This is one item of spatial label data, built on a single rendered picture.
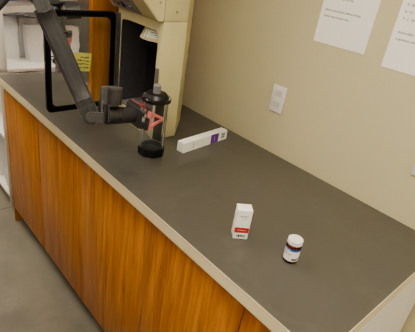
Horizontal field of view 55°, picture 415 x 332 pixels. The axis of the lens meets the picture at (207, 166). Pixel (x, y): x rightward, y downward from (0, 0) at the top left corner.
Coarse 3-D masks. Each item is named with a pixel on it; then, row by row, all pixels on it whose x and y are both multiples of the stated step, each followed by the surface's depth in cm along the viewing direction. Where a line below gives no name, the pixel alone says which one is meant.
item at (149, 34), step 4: (144, 28) 161; (148, 28) 158; (144, 32) 159; (148, 32) 158; (152, 32) 157; (156, 32) 157; (140, 36) 161; (144, 36) 159; (148, 36) 158; (152, 36) 157; (156, 36) 157; (148, 40) 158; (152, 40) 157; (156, 40) 157
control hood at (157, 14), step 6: (132, 0) 144; (138, 0) 140; (144, 0) 137; (150, 0) 138; (156, 0) 140; (162, 0) 141; (138, 6) 144; (144, 6) 141; (150, 6) 139; (156, 6) 141; (162, 6) 142; (132, 12) 155; (144, 12) 145; (150, 12) 141; (156, 12) 142; (162, 12) 143; (156, 18) 143; (162, 18) 144
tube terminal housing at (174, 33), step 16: (176, 0) 145; (192, 0) 159; (128, 16) 162; (144, 16) 154; (176, 16) 148; (160, 32) 148; (176, 32) 151; (160, 48) 150; (176, 48) 154; (160, 64) 153; (176, 64) 158; (160, 80) 156; (176, 80) 161; (176, 96) 165; (176, 112) 169; (176, 128) 178
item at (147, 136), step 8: (144, 104) 144; (152, 104) 141; (168, 104) 144; (152, 112) 143; (160, 112) 144; (144, 120) 146; (152, 120) 144; (152, 128) 146; (160, 128) 147; (144, 136) 148; (152, 136) 148; (160, 136) 149; (144, 144) 150; (152, 144) 149; (160, 144) 151
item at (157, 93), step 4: (156, 84) 143; (160, 84) 144; (156, 88) 142; (160, 88) 143; (148, 92) 143; (152, 92) 144; (156, 92) 143; (160, 92) 144; (164, 92) 146; (144, 96) 143; (148, 96) 142; (152, 96) 141; (156, 96) 141; (160, 96) 142; (164, 96) 143; (168, 96) 145; (156, 100) 141; (160, 100) 141; (164, 100) 142
